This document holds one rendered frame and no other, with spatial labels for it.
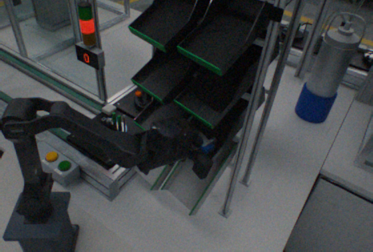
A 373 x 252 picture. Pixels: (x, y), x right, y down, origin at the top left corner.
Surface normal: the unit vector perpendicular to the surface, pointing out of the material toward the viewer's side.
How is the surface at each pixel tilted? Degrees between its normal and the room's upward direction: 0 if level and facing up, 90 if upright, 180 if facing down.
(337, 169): 0
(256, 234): 0
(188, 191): 45
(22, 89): 0
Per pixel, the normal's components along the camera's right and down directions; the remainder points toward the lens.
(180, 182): -0.46, -0.23
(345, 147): 0.06, -0.76
